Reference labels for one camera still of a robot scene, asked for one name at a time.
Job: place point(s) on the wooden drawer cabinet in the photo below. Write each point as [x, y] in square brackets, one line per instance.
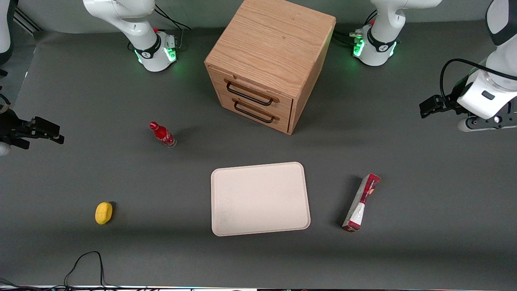
[266, 52]

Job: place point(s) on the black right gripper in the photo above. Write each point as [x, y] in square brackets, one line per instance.
[9, 126]

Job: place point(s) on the red cookie box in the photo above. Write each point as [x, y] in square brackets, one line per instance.
[361, 202]

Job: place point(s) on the beige plastic tray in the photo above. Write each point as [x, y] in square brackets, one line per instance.
[258, 198]

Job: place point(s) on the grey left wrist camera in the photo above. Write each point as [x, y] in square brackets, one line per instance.
[484, 123]

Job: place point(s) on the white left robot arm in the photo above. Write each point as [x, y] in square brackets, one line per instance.
[381, 48]

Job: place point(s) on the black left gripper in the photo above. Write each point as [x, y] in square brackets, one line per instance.
[452, 99]

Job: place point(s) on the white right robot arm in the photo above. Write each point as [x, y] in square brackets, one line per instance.
[133, 20]

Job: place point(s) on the yellow lemon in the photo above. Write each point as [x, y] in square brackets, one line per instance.
[103, 213]

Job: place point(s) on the aluminium frame rail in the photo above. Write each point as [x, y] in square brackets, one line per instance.
[27, 20]

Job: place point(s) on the red cola bottle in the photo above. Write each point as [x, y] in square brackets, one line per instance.
[163, 135]

